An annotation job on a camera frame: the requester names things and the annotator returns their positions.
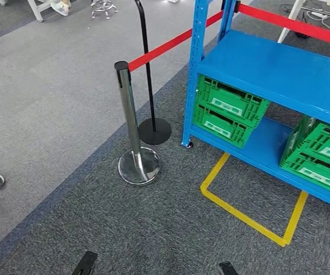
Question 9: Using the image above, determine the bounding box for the blue metal shelf rack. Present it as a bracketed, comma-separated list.
[181, 0, 330, 232]

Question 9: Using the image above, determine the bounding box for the black robot right foot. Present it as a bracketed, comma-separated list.
[217, 261, 239, 275]

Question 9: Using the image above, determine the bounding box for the person at far desk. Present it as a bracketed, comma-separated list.
[49, 0, 72, 17]

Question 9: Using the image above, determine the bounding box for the chrome swivel stool base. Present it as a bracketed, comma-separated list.
[90, 0, 119, 21]

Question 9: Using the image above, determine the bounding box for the black stanchion post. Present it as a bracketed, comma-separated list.
[134, 0, 172, 146]

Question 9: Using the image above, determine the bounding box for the black robot left foot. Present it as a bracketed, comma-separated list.
[71, 250, 99, 275]

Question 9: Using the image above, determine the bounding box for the black robot foot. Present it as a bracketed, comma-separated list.
[71, 250, 99, 275]
[217, 261, 239, 275]

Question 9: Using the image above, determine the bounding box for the yellow floor tape square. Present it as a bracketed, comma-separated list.
[199, 152, 309, 248]

